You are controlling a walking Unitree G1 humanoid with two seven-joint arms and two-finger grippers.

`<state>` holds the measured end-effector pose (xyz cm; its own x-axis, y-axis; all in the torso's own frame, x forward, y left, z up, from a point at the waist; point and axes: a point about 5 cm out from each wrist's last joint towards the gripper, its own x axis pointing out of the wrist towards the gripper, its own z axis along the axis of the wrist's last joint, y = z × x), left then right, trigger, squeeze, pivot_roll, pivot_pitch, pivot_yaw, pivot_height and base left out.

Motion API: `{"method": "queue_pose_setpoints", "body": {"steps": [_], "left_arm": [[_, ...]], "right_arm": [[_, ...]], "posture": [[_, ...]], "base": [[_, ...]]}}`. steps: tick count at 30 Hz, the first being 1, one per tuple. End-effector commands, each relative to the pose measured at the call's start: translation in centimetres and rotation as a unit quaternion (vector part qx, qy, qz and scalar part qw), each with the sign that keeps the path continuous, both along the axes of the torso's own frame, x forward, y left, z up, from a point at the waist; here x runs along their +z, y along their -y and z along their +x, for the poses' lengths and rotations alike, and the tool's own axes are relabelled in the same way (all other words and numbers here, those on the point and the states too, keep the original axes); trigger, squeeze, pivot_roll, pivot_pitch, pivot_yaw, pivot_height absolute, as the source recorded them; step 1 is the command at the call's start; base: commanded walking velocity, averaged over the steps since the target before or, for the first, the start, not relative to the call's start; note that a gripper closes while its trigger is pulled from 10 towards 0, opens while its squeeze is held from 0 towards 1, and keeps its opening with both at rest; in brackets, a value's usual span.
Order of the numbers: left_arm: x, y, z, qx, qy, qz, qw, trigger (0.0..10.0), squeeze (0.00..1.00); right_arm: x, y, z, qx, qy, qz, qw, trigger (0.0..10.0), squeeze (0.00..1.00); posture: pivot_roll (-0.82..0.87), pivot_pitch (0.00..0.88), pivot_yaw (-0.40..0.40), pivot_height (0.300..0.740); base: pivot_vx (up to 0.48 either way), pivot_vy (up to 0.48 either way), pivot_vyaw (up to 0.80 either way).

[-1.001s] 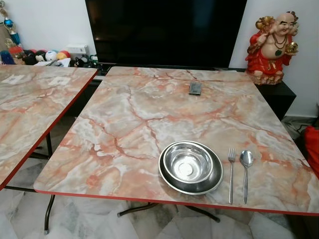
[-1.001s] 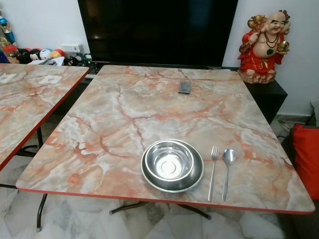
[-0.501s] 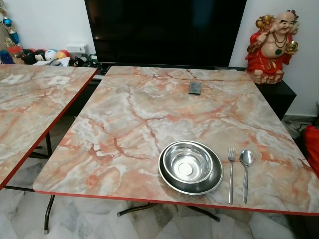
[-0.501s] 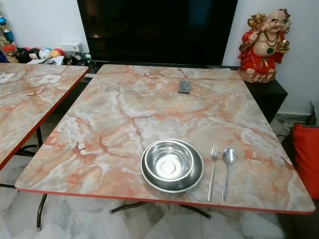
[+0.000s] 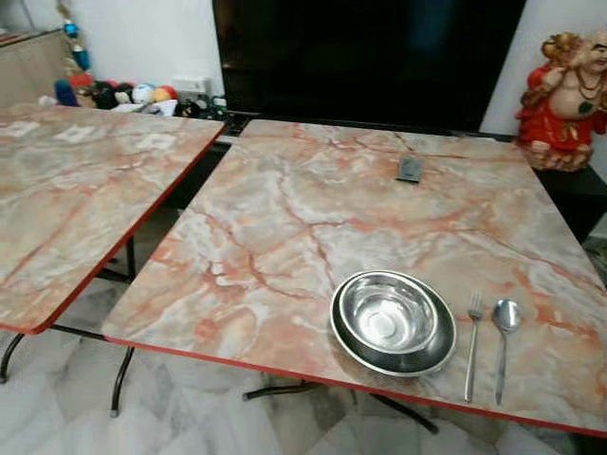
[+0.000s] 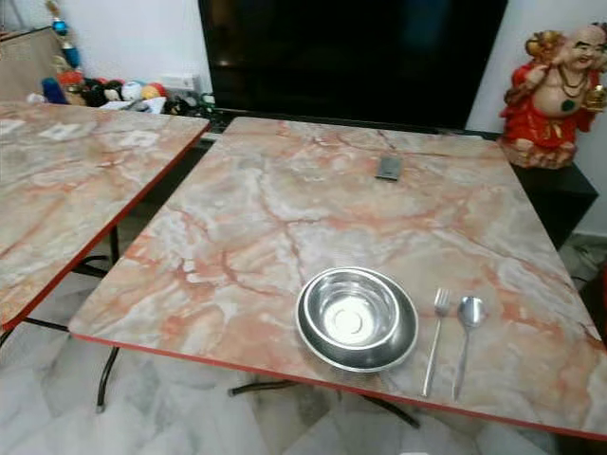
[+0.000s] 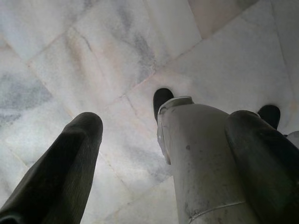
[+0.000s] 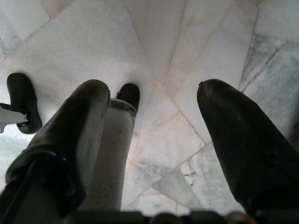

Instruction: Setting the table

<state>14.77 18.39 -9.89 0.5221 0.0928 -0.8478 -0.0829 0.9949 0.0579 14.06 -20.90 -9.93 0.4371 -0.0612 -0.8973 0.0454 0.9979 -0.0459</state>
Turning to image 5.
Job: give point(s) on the blue and gold trophy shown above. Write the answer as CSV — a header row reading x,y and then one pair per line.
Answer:
x,y
71,29

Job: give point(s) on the silver metal spoon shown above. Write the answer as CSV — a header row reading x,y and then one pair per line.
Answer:
x,y
506,315

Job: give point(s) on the stainless steel plate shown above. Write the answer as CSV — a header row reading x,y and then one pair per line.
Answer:
x,y
403,365

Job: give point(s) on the black toy figure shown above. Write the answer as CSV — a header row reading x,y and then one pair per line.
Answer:
x,y
112,97

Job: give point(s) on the red laughing buddha statue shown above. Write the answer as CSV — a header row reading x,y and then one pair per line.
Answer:
x,y
560,123

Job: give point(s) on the orange round toy figure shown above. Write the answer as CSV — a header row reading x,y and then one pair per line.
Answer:
x,y
165,94

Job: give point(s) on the large black television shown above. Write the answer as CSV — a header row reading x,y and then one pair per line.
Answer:
x,y
370,57

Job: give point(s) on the white wall socket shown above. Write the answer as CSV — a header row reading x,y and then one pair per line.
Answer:
x,y
191,84

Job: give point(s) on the small black flat device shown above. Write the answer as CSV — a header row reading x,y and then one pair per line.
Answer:
x,y
410,170

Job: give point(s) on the white round toy figure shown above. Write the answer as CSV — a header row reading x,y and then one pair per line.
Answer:
x,y
143,93

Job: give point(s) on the stainless steel bowl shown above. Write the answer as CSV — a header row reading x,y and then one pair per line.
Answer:
x,y
389,318

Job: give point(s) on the marble pattern folding table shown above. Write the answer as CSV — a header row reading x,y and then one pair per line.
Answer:
x,y
85,190
313,218

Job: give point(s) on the light wood cabinet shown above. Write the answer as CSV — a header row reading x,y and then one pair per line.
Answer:
x,y
28,71

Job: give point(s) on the silver metal fork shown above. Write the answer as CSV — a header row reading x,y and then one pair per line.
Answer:
x,y
475,303

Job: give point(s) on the red and blue toy figure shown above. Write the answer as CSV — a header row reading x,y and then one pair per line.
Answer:
x,y
65,93

